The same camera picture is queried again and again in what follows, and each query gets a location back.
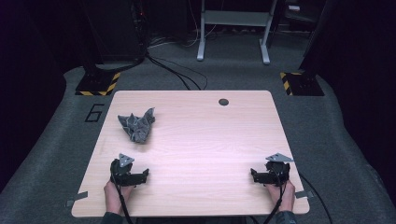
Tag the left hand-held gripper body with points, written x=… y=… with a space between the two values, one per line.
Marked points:
x=122 y=171

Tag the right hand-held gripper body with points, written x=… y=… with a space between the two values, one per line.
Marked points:
x=279 y=170

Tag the grey cloth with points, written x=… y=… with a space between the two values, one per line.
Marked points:
x=138 y=127

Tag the person's left hand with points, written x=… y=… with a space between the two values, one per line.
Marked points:
x=114 y=196

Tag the person's right hand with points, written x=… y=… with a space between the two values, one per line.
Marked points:
x=286 y=196

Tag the grey tape strip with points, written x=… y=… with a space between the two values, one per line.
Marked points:
x=303 y=194
x=77 y=198

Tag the black hazard-striped stand base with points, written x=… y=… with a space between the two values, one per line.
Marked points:
x=303 y=84
x=96 y=84

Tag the black cabinet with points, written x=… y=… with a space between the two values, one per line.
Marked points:
x=115 y=28

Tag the small white box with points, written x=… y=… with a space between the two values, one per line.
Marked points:
x=294 y=8

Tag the white desk frame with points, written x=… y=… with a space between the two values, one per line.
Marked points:
x=233 y=18

